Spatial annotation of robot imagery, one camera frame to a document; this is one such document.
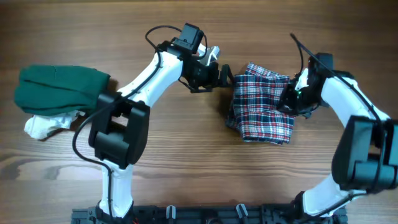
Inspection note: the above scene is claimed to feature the plaid shirt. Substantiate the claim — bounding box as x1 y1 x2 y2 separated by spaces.
226 63 294 145

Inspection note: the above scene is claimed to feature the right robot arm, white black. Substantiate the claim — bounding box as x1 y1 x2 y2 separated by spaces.
277 53 397 222

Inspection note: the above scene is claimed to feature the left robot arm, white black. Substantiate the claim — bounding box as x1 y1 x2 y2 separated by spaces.
88 41 224 223

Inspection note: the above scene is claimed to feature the folded dark green garment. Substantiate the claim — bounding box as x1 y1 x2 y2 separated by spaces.
14 65 110 116

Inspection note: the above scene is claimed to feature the crumpled white cloth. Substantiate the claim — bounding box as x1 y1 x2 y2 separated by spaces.
24 110 85 140

